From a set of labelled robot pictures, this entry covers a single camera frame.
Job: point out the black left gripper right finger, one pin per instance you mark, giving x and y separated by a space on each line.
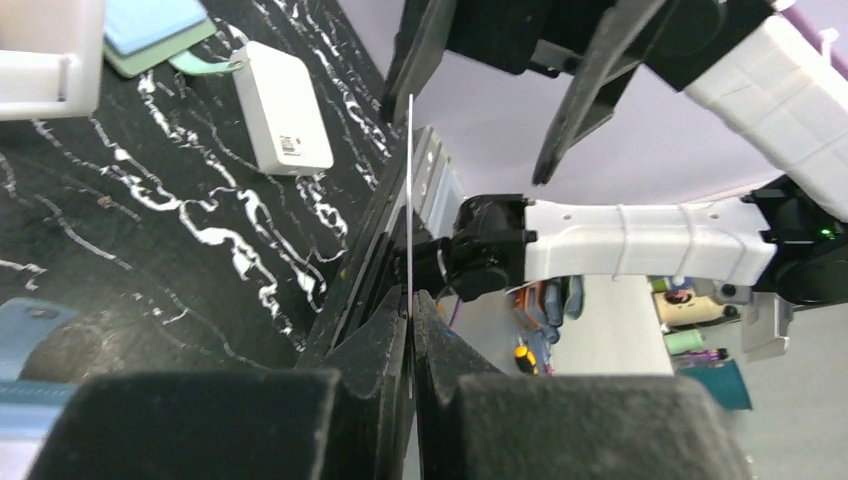
477 422

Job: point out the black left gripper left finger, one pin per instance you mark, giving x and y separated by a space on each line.
348 418

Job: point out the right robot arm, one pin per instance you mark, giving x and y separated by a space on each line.
746 62

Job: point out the green open card holder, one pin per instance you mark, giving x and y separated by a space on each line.
142 34

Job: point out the tools beyond table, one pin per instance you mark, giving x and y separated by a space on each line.
540 310

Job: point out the white power bank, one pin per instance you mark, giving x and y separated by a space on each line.
281 112

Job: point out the white divided plastic tray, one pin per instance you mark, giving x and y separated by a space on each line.
51 58

